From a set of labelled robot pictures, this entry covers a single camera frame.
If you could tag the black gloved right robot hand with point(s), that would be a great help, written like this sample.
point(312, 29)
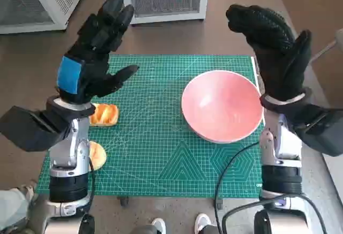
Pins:
point(278, 62)

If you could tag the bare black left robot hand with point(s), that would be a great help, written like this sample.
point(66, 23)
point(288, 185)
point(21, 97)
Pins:
point(88, 65)

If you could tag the long striped toy bread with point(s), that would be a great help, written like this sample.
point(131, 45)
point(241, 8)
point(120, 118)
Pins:
point(105, 114)

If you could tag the pink bowl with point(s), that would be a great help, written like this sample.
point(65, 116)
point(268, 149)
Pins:
point(222, 105)

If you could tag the round toy bread bun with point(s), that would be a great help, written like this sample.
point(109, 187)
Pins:
point(97, 155)

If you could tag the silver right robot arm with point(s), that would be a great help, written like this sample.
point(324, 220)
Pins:
point(281, 175)

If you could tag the white cabinet with vent slats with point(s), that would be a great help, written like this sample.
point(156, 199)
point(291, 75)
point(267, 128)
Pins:
point(64, 1)

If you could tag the green cutting mat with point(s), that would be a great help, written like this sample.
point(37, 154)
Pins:
point(155, 127)

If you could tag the table caster wheel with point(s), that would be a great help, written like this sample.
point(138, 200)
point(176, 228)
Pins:
point(124, 201)
point(218, 204)

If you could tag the person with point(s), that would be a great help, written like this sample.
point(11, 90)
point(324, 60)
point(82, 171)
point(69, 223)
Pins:
point(13, 204)

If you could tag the white shoe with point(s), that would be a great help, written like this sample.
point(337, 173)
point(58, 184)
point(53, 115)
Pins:
point(202, 222)
point(159, 226)

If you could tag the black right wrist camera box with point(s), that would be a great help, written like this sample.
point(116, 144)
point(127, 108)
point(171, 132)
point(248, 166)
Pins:
point(324, 129)

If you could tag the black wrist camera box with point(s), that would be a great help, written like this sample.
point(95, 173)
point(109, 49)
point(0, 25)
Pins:
point(29, 127)
point(324, 129)

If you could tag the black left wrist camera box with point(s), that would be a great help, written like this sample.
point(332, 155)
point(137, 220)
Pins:
point(29, 127)

